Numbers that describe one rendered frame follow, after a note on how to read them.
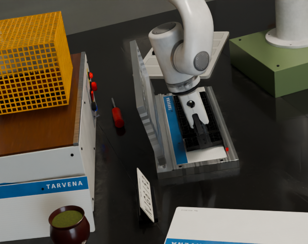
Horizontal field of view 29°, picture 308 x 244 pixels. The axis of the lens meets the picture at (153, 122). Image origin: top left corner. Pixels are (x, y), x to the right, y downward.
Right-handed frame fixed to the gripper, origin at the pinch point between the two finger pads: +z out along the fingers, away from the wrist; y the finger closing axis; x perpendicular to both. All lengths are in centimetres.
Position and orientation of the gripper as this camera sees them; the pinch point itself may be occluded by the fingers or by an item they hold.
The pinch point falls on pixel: (202, 135)
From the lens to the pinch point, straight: 159.5
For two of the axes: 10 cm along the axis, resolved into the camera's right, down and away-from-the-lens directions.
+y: -0.7, -4.7, 8.8
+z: 3.3, 8.2, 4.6
